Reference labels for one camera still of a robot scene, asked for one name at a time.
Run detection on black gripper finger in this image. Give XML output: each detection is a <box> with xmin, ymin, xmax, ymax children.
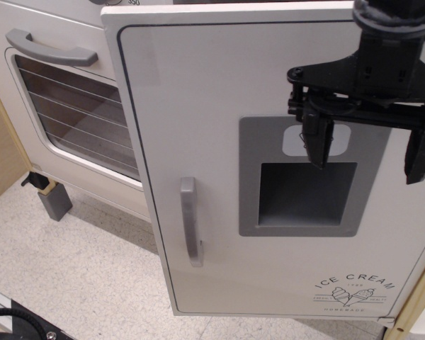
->
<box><xmin>404</xmin><ymin>130</ymin><xmax>425</xmax><ymax>185</ymax></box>
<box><xmin>302</xmin><ymin>99</ymin><xmax>334</xmax><ymax>169</ymax></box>

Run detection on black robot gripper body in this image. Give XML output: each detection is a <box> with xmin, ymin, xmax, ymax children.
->
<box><xmin>287</xmin><ymin>33</ymin><xmax>425</xmax><ymax>130</ymax></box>

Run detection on white toy fridge door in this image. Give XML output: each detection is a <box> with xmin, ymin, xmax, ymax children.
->
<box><xmin>101</xmin><ymin>1</ymin><xmax>425</xmax><ymax>323</ymax></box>

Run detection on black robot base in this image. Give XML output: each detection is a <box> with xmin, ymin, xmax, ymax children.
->
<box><xmin>0</xmin><ymin>300</ymin><xmax>74</xmax><ymax>339</ymax></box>

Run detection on cream fridge cabinet edge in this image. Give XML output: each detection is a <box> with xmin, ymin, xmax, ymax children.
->
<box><xmin>383</xmin><ymin>269</ymin><xmax>425</xmax><ymax>340</ymax></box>

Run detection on grey ice dispenser panel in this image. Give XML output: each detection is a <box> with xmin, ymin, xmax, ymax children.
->
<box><xmin>239</xmin><ymin>115</ymin><xmax>391</xmax><ymax>237</ymax></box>

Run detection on oven temperature knob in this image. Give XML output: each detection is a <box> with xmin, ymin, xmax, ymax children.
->
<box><xmin>89</xmin><ymin>0</ymin><xmax>132</xmax><ymax>6</ymax></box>

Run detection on grey toy kitchen leg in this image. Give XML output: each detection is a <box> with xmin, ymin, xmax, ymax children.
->
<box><xmin>38</xmin><ymin>183</ymin><xmax>73</xmax><ymax>222</ymax></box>

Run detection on white toy oven door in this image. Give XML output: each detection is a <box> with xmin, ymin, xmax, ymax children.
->
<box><xmin>0</xmin><ymin>1</ymin><xmax>149</xmax><ymax>220</ymax></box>

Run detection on grey fridge door handle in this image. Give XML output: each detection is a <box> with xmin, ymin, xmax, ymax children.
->
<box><xmin>180</xmin><ymin>177</ymin><xmax>203</xmax><ymax>268</ymax></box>

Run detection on grey oven door handle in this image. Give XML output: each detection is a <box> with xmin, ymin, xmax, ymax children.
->
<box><xmin>6</xmin><ymin>28</ymin><xmax>98</xmax><ymax>67</ymax></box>

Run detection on black clamp bracket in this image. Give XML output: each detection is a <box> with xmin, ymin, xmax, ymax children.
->
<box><xmin>21</xmin><ymin>171</ymin><xmax>50</xmax><ymax>191</ymax></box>

